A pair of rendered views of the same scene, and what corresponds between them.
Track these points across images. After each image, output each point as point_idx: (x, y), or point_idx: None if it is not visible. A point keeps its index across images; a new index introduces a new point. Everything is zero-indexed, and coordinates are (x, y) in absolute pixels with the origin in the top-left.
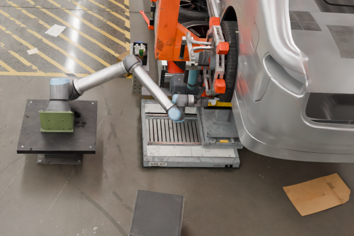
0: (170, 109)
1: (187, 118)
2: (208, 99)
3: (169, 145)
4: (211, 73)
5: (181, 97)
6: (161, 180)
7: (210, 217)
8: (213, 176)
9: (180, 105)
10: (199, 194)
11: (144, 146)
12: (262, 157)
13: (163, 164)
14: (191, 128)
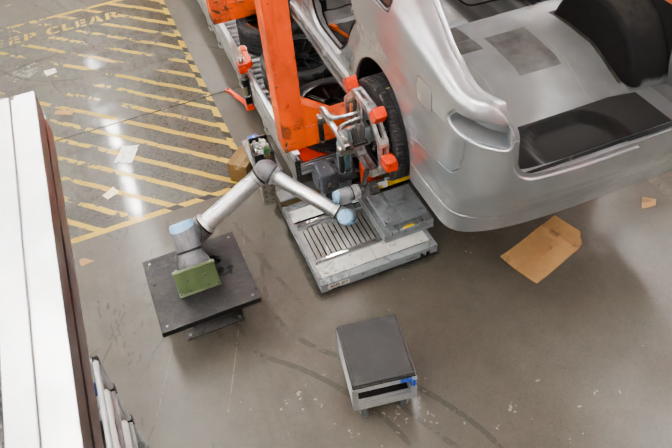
0: (339, 213)
1: None
2: (378, 183)
3: (343, 254)
4: None
5: (344, 192)
6: (351, 302)
7: (430, 326)
8: (411, 273)
9: (346, 202)
10: (405, 303)
11: (313, 267)
12: None
13: (346, 281)
14: (359, 222)
